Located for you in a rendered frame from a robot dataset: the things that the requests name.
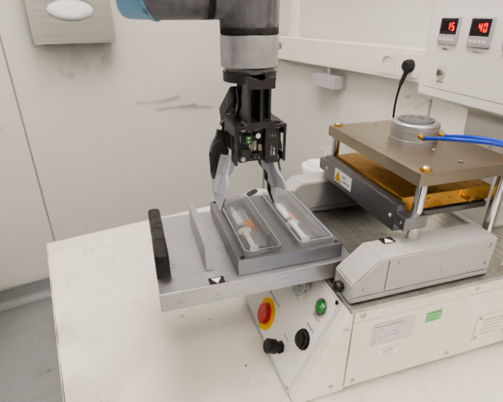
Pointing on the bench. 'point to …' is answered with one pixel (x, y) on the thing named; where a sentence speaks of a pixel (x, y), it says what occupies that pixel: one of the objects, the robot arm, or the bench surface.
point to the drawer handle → (159, 245)
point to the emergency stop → (264, 313)
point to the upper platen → (393, 183)
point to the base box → (409, 336)
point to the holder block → (294, 254)
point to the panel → (283, 305)
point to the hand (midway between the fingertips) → (246, 199)
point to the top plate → (425, 150)
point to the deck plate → (341, 227)
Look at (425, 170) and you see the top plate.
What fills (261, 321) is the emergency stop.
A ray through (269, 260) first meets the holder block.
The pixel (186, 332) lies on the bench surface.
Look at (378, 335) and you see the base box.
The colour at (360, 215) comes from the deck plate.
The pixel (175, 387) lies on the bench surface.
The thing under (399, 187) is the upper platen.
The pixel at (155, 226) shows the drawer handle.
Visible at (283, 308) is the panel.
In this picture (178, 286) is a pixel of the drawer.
